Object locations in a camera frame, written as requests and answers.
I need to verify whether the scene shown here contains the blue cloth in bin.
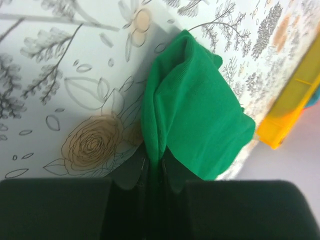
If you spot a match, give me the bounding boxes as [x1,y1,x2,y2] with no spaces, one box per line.
[304,89,320,109]

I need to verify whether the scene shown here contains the yellow plastic bin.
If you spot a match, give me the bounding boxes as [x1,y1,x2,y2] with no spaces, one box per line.
[256,35,320,149]

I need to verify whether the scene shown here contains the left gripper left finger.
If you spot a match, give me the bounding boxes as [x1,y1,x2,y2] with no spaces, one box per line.
[0,147,149,240]

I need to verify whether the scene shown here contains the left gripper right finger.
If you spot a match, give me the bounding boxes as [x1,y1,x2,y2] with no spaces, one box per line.
[161,150,314,240]

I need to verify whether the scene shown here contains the floral table mat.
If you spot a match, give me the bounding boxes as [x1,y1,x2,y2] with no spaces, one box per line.
[0,0,320,180]

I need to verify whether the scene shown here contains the green t-shirt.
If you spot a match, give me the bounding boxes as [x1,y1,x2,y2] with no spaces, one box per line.
[141,30,256,180]

